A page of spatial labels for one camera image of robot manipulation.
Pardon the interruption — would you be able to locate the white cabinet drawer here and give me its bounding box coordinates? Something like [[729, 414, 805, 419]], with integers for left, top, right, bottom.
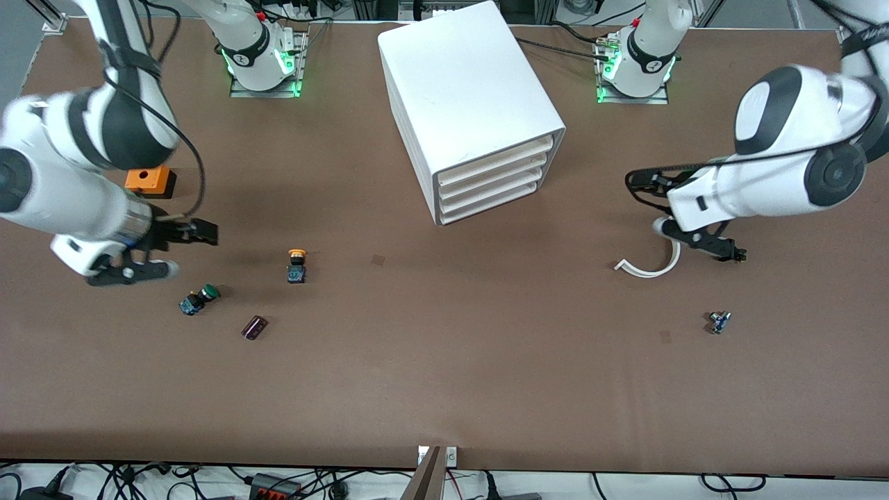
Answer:
[[441, 179, 541, 226], [440, 165, 549, 214], [438, 149, 554, 202], [436, 134, 556, 188]]

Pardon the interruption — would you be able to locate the orange button box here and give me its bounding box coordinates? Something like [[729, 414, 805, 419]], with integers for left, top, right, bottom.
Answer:
[[125, 165, 176, 200]]

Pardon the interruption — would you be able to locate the green push button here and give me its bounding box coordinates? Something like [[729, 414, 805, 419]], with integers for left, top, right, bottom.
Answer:
[[179, 284, 220, 317]]

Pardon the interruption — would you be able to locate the white drawer cabinet shell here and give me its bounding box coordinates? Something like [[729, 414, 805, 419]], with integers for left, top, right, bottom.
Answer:
[[377, 0, 567, 227]]

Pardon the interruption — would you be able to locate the white curved plastic strip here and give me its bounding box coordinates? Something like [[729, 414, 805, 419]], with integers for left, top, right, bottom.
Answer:
[[615, 219, 682, 278]]

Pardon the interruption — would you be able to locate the black orange power strip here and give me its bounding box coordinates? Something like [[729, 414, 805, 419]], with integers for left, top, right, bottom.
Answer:
[[249, 472, 304, 500]]

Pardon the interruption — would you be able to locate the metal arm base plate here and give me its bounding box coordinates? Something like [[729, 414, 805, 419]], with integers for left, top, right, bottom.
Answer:
[[596, 38, 671, 106], [229, 29, 308, 99]]

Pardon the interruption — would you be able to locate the black table cable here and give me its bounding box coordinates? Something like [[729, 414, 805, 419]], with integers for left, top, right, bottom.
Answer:
[[549, 21, 616, 45], [517, 38, 613, 63]]

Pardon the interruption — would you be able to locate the black looped cable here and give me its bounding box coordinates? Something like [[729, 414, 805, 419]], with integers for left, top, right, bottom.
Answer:
[[700, 473, 767, 493]]

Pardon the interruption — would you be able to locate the wooden post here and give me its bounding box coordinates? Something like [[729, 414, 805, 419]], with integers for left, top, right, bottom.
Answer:
[[401, 446, 445, 500]]

